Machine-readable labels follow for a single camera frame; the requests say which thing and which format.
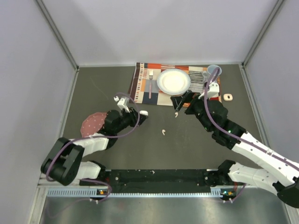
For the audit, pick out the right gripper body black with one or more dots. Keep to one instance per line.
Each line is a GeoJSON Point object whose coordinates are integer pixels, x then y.
{"type": "Point", "coordinates": [197, 107]}

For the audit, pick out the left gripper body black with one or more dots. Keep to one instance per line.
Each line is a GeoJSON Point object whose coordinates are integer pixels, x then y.
{"type": "Point", "coordinates": [130, 119]}

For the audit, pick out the beige square ring object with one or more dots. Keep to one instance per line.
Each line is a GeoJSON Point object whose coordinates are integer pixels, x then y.
{"type": "Point", "coordinates": [227, 97]}

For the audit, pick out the white earbud charging case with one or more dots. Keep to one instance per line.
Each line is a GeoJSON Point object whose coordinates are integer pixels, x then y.
{"type": "Point", "coordinates": [145, 113]}

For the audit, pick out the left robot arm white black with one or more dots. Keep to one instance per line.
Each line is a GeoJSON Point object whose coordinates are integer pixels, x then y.
{"type": "Point", "coordinates": [99, 132]}

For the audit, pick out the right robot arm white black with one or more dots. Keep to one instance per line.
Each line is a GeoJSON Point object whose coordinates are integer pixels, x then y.
{"type": "Point", "coordinates": [276, 174]}

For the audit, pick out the white round plate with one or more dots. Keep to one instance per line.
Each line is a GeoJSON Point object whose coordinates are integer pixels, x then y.
{"type": "Point", "coordinates": [173, 81]}

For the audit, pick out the patterned orange placemat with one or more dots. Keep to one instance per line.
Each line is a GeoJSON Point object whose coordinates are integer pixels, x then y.
{"type": "Point", "coordinates": [154, 84]}

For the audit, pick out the pink polka dot plate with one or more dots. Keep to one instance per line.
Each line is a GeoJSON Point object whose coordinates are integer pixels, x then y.
{"type": "Point", "coordinates": [93, 123]}

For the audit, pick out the light blue mug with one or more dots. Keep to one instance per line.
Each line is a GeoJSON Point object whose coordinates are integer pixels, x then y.
{"type": "Point", "coordinates": [208, 72]}

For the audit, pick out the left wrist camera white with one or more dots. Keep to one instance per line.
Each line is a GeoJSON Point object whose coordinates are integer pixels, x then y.
{"type": "Point", "coordinates": [122, 103]}

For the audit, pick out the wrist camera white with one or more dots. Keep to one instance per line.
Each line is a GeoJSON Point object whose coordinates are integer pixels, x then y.
{"type": "Point", "coordinates": [122, 103]}
{"type": "Point", "coordinates": [212, 91]}

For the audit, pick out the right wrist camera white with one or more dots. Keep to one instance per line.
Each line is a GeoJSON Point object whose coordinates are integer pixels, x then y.
{"type": "Point", "coordinates": [212, 91]}

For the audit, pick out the pink handled fork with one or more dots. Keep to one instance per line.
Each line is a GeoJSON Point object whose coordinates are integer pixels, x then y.
{"type": "Point", "coordinates": [151, 74]}

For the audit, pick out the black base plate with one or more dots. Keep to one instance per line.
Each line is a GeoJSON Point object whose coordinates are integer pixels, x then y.
{"type": "Point", "coordinates": [164, 180]}

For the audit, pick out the grey cable duct rail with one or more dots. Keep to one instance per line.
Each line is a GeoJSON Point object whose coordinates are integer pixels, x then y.
{"type": "Point", "coordinates": [99, 193]}

